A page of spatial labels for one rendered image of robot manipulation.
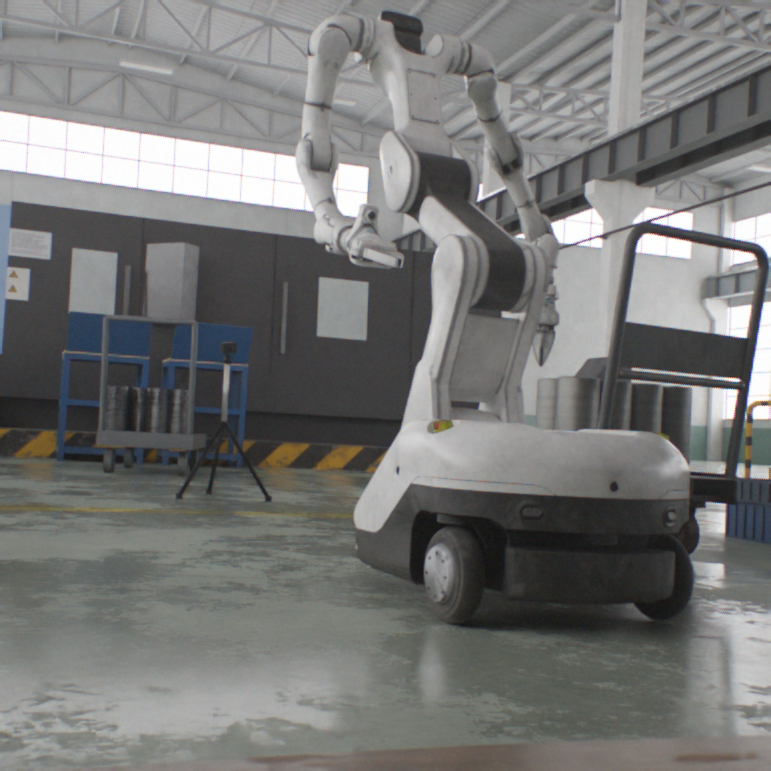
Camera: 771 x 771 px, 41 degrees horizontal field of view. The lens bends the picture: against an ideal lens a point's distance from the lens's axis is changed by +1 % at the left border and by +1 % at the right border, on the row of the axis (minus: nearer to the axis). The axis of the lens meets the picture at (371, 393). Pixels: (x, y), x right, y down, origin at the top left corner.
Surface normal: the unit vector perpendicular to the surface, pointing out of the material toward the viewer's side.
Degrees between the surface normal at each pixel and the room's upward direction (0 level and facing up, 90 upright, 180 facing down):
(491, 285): 114
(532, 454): 58
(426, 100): 74
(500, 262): 82
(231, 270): 87
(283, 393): 90
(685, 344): 98
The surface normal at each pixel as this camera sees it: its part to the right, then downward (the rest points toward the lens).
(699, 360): 0.49, 0.14
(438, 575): -0.92, -0.07
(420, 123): 0.39, -0.29
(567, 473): 0.16, -0.03
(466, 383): 0.27, 0.59
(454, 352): 0.32, 0.40
